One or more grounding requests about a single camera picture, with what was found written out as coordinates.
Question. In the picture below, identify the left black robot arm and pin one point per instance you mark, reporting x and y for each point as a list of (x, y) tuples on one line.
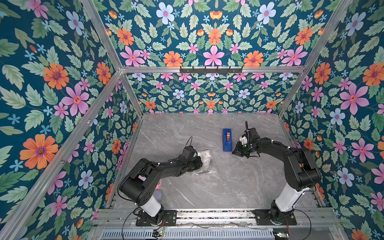
[(140, 183)]

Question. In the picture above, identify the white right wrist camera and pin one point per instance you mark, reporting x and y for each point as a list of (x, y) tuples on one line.
[(243, 140)]

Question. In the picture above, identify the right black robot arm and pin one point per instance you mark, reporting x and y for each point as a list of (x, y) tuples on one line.
[(301, 171)]

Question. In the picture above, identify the black wall hook rail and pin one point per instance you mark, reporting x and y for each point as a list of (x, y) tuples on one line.
[(210, 70)]

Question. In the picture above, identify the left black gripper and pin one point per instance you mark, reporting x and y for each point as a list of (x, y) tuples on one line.
[(198, 165)]

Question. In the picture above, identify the blue tape dispenser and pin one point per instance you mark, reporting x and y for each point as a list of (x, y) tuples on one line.
[(227, 146)]

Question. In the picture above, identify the white slotted cable duct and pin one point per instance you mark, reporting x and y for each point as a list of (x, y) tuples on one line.
[(188, 234)]

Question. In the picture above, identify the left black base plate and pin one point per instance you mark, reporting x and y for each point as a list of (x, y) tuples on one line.
[(163, 218)]

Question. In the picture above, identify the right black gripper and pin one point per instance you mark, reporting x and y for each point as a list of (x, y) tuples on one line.
[(240, 148)]

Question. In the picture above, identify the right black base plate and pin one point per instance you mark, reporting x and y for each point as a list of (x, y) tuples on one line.
[(274, 217)]

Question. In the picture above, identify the pink toy clock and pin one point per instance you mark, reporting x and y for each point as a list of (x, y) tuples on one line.
[(158, 185)]

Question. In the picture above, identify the black dinner plate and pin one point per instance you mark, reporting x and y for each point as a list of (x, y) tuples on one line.
[(206, 172)]

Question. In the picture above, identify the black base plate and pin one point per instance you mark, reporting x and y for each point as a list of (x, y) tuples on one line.
[(274, 217), (163, 218)]

